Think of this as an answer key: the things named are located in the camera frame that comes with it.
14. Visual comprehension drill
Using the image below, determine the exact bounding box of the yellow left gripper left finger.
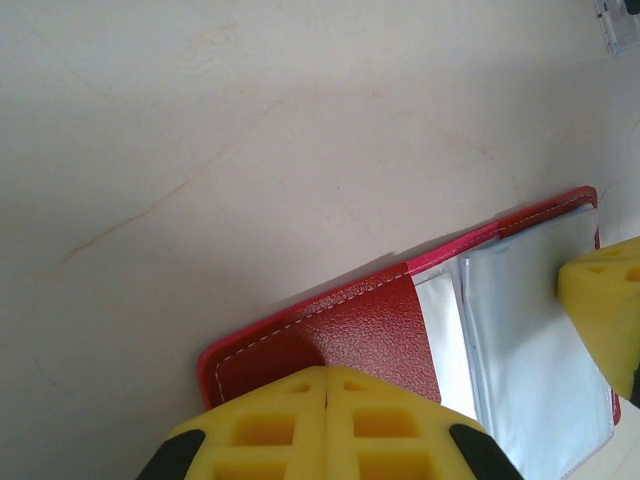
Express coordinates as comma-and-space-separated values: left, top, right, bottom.
141, 364, 327, 480

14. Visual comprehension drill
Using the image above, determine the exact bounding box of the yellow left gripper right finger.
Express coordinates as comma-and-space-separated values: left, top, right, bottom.
324, 366, 525, 480

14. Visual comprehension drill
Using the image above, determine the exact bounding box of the clear acrylic card stand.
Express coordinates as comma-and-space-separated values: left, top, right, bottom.
593, 0, 640, 56

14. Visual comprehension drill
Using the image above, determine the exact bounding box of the red leather card holder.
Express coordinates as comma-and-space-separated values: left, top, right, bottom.
197, 185, 626, 480

